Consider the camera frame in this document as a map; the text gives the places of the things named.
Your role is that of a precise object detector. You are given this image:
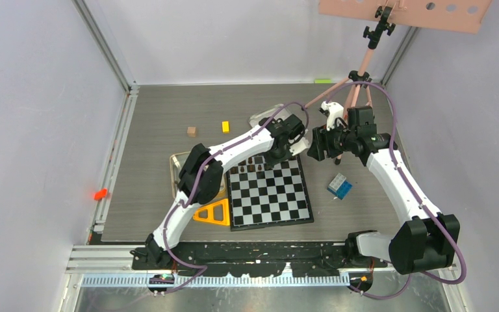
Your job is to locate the yellow triangular toy frame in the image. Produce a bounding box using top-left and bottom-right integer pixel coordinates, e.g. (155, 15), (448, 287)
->
(192, 198), (231, 226)

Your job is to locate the small wooden block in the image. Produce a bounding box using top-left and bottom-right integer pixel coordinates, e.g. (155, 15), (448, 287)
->
(186, 127), (198, 138)

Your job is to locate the tin lid with bears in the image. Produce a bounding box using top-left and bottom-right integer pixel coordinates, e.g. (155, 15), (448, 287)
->
(248, 103), (292, 127)

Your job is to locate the small yellow block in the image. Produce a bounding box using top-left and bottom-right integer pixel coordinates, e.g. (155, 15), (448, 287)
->
(222, 121), (230, 134)

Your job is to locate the black white folding chessboard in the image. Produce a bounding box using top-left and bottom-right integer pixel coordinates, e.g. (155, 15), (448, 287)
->
(226, 155), (314, 231)

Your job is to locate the pink tripod music stand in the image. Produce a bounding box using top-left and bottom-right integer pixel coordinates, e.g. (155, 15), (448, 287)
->
(305, 0), (491, 108)

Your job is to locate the red orange block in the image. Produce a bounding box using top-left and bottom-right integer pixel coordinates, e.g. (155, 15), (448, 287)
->
(93, 188), (108, 201)

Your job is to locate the gold tin box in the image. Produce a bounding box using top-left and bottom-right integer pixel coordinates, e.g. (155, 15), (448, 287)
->
(169, 151), (190, 198)

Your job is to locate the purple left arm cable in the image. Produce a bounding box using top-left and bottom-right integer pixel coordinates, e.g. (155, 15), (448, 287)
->
(161, 101), (313, 296)

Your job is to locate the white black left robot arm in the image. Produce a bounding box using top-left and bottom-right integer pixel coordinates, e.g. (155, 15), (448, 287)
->
(145, 114), (309, 269)

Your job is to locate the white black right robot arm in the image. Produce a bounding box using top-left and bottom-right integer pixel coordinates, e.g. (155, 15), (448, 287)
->
(307, 102), (460, 275)

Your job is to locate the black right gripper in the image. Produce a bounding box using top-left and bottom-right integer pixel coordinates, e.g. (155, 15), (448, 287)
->
(307, 119), (357, 161)

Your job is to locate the small green block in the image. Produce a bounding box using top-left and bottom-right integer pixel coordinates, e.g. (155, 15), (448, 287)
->
(313, 79), (332, 84)

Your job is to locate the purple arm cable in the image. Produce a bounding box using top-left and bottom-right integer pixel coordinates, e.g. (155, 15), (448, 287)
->
(327, 81), (468, 300)
(161, 101), (313, 296)

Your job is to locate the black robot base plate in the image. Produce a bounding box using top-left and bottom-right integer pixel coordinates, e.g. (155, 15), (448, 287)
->
(130, 241), (386, 278)

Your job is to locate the blue white lego block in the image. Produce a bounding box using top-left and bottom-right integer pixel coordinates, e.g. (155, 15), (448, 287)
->
(327, 173), (353, 200)

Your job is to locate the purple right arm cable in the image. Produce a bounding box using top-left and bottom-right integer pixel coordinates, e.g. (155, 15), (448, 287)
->
(327, 81), (468, 300)

